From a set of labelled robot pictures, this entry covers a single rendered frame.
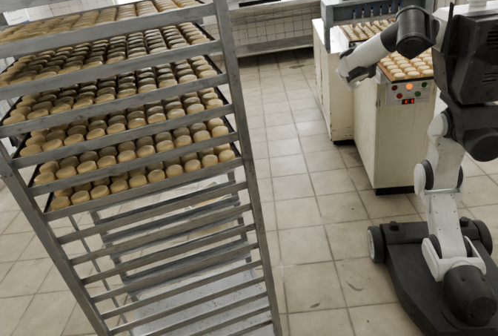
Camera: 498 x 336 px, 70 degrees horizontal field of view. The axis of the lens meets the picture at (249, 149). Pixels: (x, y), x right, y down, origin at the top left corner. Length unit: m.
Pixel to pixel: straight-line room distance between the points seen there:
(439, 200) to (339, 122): 1.36
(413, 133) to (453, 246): 0.80
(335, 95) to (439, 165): 1.35
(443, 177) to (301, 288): 0.91
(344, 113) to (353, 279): 1.40
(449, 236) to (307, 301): 0.76
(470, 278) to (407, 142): 0.97
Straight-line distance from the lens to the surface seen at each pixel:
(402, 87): 2.19
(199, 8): 0.93
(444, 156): 1.72
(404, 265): 1.97
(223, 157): 1.12
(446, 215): 1.87
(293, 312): 1.98
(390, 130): 2.32
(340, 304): 2.00
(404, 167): 2.50
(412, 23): 1.36
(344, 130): 3.05
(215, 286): 1.95
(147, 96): 0.97
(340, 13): 2.82
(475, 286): 1.72
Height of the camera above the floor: 1.63
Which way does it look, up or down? 30 degrees down
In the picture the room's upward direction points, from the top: 10 degrees counter-clockwise
